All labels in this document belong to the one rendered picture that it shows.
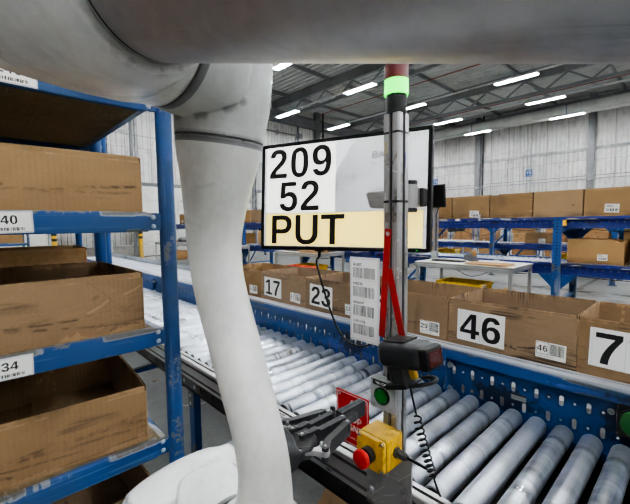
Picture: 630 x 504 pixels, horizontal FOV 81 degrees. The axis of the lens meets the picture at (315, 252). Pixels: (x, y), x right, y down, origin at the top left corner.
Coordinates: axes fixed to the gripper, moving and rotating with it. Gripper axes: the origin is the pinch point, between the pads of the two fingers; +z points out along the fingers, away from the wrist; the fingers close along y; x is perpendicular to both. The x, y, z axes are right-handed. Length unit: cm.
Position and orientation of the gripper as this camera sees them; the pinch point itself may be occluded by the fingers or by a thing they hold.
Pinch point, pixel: (351, 412)
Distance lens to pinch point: 80.0
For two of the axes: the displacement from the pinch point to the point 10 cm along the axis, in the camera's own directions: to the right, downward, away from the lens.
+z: 7.3, -0.6, 6.8
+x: 0.1, 10.0, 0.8
